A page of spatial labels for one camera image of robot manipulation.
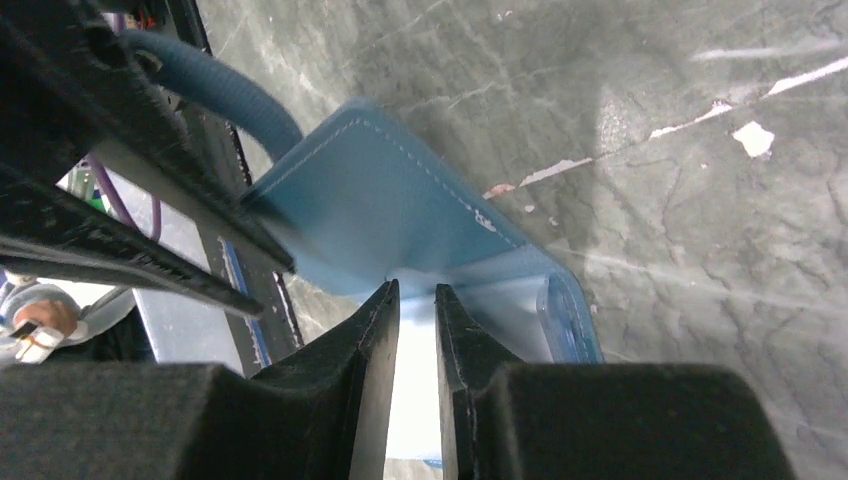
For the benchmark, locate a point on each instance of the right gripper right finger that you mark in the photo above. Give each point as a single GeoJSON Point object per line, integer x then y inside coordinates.
{"type": "Point", "coordinates": [503, 418]}

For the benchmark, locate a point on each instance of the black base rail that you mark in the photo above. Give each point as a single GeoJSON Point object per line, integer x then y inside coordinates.
{"type": "Point", "coordinates": [275, 334]}

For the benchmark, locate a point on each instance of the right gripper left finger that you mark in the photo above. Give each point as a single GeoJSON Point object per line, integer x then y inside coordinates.
{"type": "Point", "coordinates": [320, 413]}

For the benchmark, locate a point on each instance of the teal blue card holder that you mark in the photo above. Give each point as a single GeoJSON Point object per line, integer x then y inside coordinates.
{"type": "Point", "coordinates": [361, 200]}

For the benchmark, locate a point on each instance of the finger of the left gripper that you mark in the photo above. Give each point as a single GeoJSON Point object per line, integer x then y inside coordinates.
{"type": "Point", "coordinates": [70, 86]}
{"type": "Point", "coordinates": [48, 232]}

